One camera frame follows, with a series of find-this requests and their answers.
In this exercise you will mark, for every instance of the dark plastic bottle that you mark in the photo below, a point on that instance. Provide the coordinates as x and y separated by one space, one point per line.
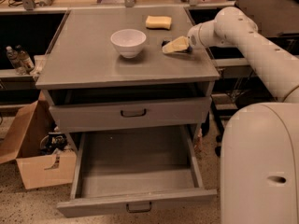
25 59

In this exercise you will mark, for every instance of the yellow sponge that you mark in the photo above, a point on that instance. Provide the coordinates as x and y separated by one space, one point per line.
158 22

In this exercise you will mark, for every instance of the grey open bottom drawer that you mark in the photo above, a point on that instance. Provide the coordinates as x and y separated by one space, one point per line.
135 171

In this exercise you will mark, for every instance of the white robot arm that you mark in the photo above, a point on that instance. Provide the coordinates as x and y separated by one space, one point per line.
260 144

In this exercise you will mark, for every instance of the black office chair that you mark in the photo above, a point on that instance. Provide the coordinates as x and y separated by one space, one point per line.
261 30

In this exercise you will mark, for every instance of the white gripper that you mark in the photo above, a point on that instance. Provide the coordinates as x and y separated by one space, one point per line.
195 38

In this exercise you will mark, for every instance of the clear plastic bottle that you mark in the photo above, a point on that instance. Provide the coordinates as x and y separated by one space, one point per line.
12 55

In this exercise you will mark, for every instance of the brown cardboard box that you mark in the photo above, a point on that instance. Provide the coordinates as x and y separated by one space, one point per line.
23 143

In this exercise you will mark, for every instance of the white ceramic bowl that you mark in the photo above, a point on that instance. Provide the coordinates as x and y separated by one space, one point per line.
128 42

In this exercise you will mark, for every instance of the grey drawer cabinet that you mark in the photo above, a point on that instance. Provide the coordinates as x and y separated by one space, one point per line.
84 68

